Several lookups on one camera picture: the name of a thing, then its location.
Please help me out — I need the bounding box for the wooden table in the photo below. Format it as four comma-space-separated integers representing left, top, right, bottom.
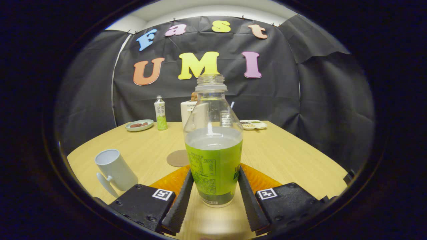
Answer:
67, 121, 348, 240

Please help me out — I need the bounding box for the green label juice bottle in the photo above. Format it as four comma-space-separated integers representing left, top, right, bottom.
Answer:
183, 74, 244, 208

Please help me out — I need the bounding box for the black backdrop cloth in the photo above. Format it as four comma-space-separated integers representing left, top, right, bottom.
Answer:
55, 15, 376, 174

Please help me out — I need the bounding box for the white toaster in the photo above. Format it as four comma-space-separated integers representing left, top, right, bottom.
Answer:
180, 100, 198, 129

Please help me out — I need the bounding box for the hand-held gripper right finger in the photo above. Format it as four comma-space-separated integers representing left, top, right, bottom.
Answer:
238, 163, 331, 235

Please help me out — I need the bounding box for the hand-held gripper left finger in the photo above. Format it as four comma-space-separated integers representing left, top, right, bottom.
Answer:
108, 164, 194, 236

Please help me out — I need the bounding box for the small capped green label bottle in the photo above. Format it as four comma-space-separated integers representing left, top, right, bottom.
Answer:
154, 95, 168, 131

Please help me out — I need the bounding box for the white divided snack tray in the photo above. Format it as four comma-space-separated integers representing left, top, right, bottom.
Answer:
240, 120, 268, 130

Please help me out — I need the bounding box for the round brown coaster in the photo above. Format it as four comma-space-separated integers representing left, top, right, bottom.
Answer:
166, 149, 190, 167

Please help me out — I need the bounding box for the white cup with handle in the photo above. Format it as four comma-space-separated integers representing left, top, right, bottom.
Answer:
95, 149, 138, 198

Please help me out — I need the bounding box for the pale green plate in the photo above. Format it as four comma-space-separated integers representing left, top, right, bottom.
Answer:
125, 119, 154, 132

